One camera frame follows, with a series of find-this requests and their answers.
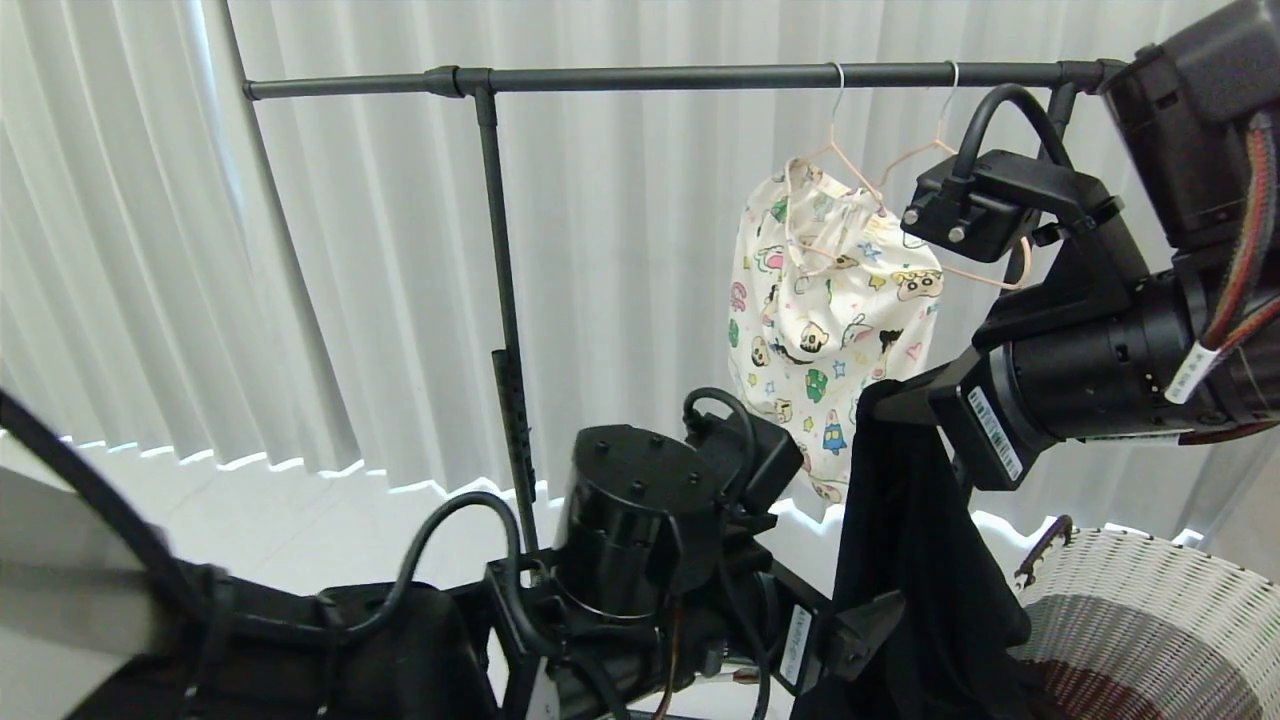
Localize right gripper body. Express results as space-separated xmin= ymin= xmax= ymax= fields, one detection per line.
xmin=930 ymin=278 xmax=1216 ymax=493

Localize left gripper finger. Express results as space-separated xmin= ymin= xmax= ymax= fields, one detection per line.
xmin=825 ymin=590 xmax=906 ymax=681

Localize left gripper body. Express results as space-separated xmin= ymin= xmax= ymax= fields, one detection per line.
xmin=715 ymin=560 xmax=833 ymax=698

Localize black garment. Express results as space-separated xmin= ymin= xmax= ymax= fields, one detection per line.
xmin=790 ymin=380 xmax=1031 ymax=720

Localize cream printed garment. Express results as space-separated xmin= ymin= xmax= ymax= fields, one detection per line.
xmin=727 ymin=160 xmax=946 ymax=506

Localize pink clothes hanger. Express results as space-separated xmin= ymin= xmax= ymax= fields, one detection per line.
xmin=783 ymin=62 xmax=889 ymax=276
xmin=878 ymin=62 xmax=1033 ymax=293

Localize white laundry basket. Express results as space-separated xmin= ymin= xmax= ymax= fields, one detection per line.
xmin=1005 ymin=515 xmax=1280 ymax=720

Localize black clothes rack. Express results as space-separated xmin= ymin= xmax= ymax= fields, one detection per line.
xmin=243 ymin=60 xmax=1129 ymax=556

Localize white curtain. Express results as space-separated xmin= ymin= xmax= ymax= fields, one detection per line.
xmin=0 ymin=0 xmax=1280 ymax=561

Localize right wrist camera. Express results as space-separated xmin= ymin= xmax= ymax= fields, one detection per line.
xmin=900 ymin=150 xmax=1153 ymax=351

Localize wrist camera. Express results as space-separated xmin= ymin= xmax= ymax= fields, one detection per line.
xmin=900 ymin=150 xmax=1153 ymax=351
xmin=685 ymin=405 xmax=804 ymax=521

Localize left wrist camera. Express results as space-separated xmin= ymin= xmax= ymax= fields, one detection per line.
xmin=685 ymin=405 xmax=804 ymax=521

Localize black cable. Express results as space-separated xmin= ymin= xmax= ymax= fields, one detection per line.
xmin=340 ymin=388 xmax=773 ymax=720
xmin=950 ymin=84 xmax=1073 ymax=183

